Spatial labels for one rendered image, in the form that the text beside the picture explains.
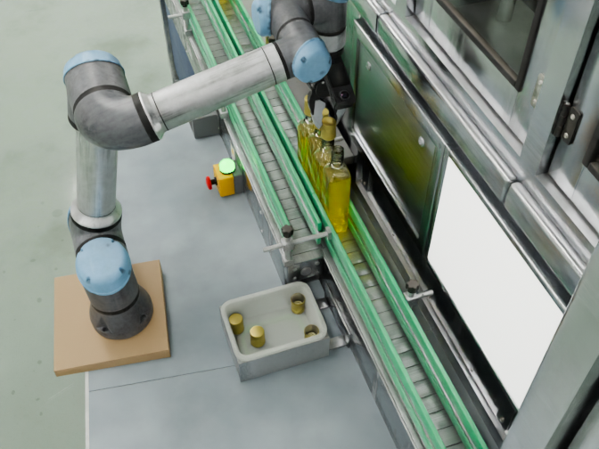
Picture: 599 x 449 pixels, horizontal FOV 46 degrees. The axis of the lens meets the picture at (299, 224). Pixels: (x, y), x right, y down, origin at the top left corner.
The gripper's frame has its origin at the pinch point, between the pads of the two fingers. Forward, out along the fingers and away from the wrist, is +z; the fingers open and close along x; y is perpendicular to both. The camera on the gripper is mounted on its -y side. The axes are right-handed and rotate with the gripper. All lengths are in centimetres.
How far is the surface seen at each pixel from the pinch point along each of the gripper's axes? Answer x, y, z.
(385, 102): -12.7, -2.8, -4.8
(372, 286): -1.2, -27.0, 29.1
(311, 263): 9.6, -14.8, 29.8
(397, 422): 7, -59, 33
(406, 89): -12.1, -12.0, -15.0
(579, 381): 24, -101, -64
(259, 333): 27, -26, 35
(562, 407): 25, -101, -60
